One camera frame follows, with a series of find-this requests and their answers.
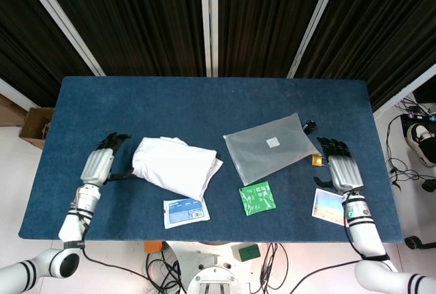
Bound translucent plastic zip bag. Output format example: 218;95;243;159
222;112;323;187

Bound open cardboard box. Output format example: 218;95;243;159
18;106;55;150

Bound black white sneaker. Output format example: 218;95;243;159
406;122;436;168

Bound orange block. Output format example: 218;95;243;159
143;240;165;255

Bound brass padlock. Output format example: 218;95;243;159
309;154;330;167

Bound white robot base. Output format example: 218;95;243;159
166;241;264;294

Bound photo postcard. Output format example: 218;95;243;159
311;188;346;227

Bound green tea sachet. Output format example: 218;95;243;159
238;180;277;218

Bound black cable bundle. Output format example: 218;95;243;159
259;242;358;294

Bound black cable tangle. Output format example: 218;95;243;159
81;249;189;294

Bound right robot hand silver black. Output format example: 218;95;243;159
313;136;365;193

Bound flat cardboard sheet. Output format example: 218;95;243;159
0;93;29;127

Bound white slanted frame post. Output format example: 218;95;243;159
286;0;345;79
14;0;107;78

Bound blue carpeted table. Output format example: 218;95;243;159
18;76;405;245

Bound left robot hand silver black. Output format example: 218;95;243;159
80;132;134;187

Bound black floor cables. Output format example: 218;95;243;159
384;95;436;191

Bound green topped block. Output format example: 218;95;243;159
231;243;262;263

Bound blue white wipes packet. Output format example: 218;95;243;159
163;197;211;230

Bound dark pleated curtain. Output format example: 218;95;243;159
0;0;436;113

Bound white clothes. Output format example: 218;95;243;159
131;135;225;203

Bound white upright frame post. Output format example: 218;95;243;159
198;0;213;78
208;0;219;78

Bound black caster wheel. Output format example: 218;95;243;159
404;235;431;250

